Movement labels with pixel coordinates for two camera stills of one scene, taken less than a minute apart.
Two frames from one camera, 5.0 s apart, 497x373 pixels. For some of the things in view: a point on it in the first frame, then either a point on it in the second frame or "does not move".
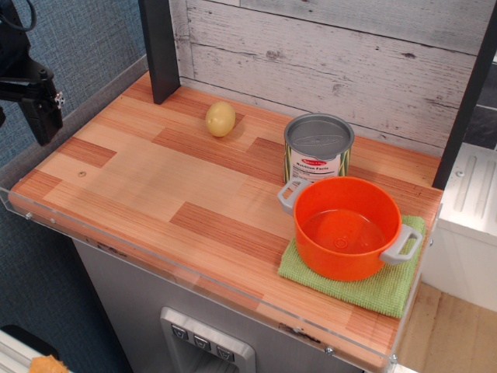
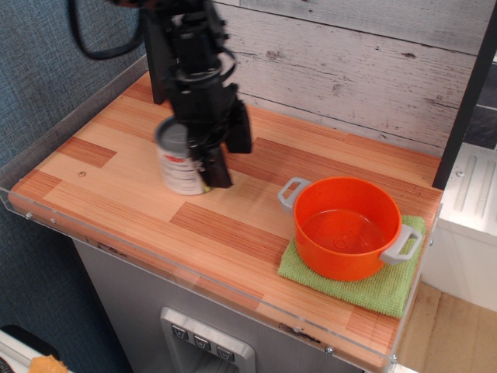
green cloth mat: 388,290 does not move
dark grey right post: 470,101 does not move
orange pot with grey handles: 345,228 does not move
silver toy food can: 317,146 → 182,171
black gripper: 26,79 → 203,96
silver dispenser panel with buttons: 198,346 does not move
